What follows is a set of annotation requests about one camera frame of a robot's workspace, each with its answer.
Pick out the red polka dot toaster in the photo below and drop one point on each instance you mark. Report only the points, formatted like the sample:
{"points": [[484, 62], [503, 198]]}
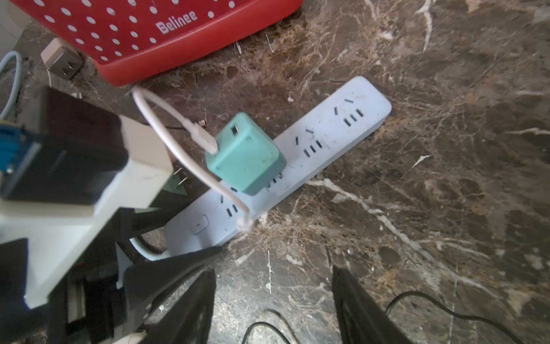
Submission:
{"points": [[129, 41]]}

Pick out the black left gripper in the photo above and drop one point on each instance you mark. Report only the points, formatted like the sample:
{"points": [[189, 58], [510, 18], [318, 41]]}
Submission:
{"points": [[109, 291]]}

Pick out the tan charger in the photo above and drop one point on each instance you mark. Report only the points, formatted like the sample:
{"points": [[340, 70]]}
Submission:
{"points": [[61, 59]]}

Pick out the green charger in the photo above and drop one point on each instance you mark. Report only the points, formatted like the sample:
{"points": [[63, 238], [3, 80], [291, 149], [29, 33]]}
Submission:
{"points": [[176, 182]]}

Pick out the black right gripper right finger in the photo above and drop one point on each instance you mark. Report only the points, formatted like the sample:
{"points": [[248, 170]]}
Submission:
{"points": [[360, 319]]}

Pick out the light blue power strip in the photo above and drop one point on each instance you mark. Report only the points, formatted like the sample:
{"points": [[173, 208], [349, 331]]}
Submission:
{"points": [[311, 144]]}

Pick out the teal charger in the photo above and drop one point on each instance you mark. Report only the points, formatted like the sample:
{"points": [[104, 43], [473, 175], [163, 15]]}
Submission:
{"points": [[248, 159]]}

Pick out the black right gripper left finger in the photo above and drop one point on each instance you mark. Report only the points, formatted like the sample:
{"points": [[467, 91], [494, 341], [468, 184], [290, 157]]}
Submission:
{"points": [[189, 320]]}

